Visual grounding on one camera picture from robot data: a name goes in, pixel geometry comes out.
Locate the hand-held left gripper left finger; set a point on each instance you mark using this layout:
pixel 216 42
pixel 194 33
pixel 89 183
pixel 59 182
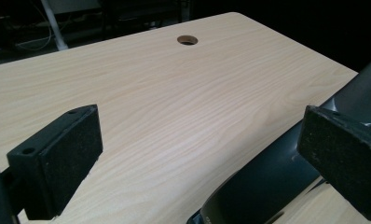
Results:
pixel 59 161

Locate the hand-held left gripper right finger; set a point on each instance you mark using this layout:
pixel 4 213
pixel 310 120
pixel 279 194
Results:
pixel 345 155

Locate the black stapler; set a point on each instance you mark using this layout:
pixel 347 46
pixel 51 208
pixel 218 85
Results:
pixel 267 183

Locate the white desk leg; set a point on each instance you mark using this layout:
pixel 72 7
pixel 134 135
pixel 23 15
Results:
pixel 54 28

